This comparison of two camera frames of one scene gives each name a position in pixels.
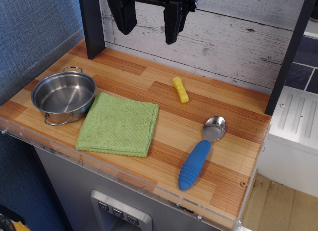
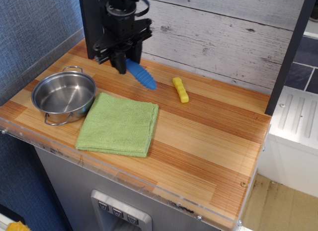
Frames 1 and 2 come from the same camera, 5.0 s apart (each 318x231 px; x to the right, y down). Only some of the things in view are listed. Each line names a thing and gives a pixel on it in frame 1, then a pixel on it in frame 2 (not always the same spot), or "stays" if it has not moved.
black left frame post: (93, 22) stays
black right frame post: (301, 24) stays
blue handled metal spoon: (213, 128) → (140, 74)
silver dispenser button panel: (114, 214) stays
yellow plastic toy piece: (181, 91) stays
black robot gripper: (175, 11) → (122, 32)
